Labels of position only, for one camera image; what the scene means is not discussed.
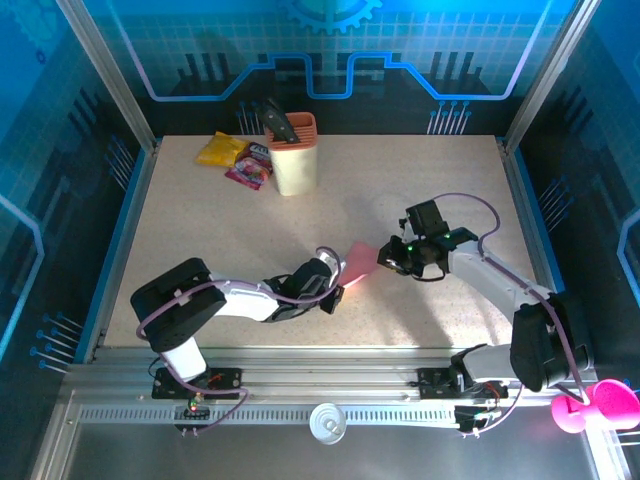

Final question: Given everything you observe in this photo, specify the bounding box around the white round lid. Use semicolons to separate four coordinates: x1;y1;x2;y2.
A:
308;402;348;446

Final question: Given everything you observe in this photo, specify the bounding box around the cream knife block orange top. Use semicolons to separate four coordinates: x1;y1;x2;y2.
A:
266;112;320;196

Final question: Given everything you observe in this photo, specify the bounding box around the purple snack bag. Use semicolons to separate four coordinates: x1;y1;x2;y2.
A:
223;141;275;192

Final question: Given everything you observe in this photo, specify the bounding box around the yellow snack bag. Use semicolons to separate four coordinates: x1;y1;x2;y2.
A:
193;130;251;169

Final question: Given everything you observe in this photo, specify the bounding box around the magenta plastic stand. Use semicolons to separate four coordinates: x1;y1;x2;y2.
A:
550;378;640;434

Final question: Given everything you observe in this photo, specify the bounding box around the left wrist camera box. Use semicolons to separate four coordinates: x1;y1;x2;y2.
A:
319;251;346;275

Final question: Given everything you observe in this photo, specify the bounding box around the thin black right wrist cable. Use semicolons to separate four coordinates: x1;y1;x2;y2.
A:
407;259;447;284

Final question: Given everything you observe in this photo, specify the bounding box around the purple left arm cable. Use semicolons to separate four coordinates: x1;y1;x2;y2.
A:
136;244;344;437

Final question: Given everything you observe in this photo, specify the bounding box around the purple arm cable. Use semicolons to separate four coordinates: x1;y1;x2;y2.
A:
136;244;344;437
428;192;589;439

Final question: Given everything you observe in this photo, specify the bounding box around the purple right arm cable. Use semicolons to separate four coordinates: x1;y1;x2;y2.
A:
428;192;589;439

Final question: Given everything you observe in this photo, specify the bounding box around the aluminium front frame rail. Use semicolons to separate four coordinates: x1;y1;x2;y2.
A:
64;344;599;406

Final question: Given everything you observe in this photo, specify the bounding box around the aluminium side rail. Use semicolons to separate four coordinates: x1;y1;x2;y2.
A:
497;137;586;364
82;139;161;364

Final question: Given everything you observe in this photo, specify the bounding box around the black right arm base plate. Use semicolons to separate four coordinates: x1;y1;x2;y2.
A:
417;367;509;401

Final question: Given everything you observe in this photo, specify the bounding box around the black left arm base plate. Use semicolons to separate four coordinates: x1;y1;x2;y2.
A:
151;367;250;401

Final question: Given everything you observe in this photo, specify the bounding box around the black handled knife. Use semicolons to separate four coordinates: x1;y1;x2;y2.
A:
257;97;302;150

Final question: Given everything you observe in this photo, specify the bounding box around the aluminium frame post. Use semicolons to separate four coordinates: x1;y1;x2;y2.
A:
54;0;161;151
504;0;601;144

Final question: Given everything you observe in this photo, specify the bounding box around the grey slotted cable duct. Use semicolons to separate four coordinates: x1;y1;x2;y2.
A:
77;403;464;427

